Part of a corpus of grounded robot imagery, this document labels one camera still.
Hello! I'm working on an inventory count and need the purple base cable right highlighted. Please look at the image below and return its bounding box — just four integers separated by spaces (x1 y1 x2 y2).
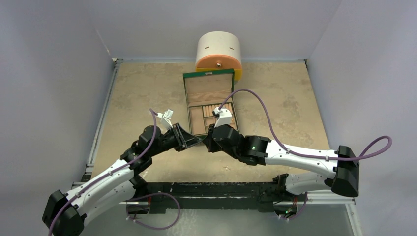
277 192 310 222

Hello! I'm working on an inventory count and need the white orange round drawer box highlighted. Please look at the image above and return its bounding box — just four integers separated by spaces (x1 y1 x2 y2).
195 31 242 83

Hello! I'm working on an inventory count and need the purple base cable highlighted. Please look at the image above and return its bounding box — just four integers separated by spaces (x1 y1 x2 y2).
125 192 181 231
277 192 310 222

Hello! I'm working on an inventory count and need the green jewelry tray insert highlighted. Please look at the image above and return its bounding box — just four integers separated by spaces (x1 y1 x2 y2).
188 102 239 136

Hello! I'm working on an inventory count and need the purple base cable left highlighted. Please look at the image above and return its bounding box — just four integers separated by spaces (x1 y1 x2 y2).
125 192 181 231

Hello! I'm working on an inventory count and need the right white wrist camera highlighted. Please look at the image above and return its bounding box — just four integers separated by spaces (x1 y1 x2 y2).
213 107 233 128

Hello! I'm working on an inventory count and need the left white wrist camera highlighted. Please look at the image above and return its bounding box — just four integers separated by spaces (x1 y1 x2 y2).
157 109 174 130

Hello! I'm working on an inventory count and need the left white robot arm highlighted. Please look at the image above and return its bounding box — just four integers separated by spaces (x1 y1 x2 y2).
42 123 201 236

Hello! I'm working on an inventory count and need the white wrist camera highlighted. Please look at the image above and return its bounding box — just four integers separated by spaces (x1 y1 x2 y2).
157 109 174 130
213 107 233 128

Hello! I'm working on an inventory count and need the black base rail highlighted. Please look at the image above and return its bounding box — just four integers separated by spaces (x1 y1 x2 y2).
131 182 307 215

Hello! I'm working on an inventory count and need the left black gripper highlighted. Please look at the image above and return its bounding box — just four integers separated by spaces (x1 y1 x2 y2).
149 122 201 157

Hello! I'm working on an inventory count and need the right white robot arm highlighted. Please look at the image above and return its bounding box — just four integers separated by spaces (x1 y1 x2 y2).
203 124 359 200

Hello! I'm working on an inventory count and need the green jewelry box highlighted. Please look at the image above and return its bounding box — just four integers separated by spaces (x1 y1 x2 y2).
183 69 235 120

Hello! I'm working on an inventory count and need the aluminium frame rail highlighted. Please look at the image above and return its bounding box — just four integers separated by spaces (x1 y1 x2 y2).
84 58 123 176

